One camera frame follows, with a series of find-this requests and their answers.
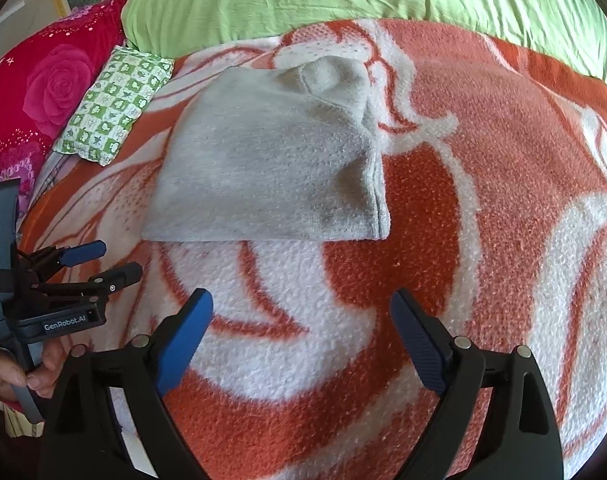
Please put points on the green white checkered pillow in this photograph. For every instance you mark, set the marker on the green white checkered pillow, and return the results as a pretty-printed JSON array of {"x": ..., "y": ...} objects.
[{"x": 122, "y": 91}]

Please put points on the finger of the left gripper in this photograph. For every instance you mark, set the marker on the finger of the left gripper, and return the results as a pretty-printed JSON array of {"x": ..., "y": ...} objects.
[
  {"x": 104, "y": 284},
  {"x": 53, "y": 259}
]

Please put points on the orange white patterned blanket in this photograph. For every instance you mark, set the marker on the orange white patterned blanket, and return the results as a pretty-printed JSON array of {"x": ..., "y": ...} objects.
[{"x": 496, "y": 173}]

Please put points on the magenta rose pillow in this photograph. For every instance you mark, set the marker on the magenta rose pillow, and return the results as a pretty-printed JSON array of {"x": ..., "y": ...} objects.
[{"x": 42, "y": 82}]

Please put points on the grey brown-trimmed sweater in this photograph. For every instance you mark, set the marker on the grey brown-trimmed sweater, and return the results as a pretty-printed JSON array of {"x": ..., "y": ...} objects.
[{"x": 274, "y": 155}]

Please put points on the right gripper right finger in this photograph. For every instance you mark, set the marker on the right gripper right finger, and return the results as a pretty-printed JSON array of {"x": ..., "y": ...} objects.
[{"x": 519, "y": 438}]

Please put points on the left hand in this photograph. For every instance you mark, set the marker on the left hand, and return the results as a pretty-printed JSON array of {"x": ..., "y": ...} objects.
[{"x": 42, "y": 380}]

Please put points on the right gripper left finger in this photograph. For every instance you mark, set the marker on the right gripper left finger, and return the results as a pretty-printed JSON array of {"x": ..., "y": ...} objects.
[{"x": 82, "y": 436}]

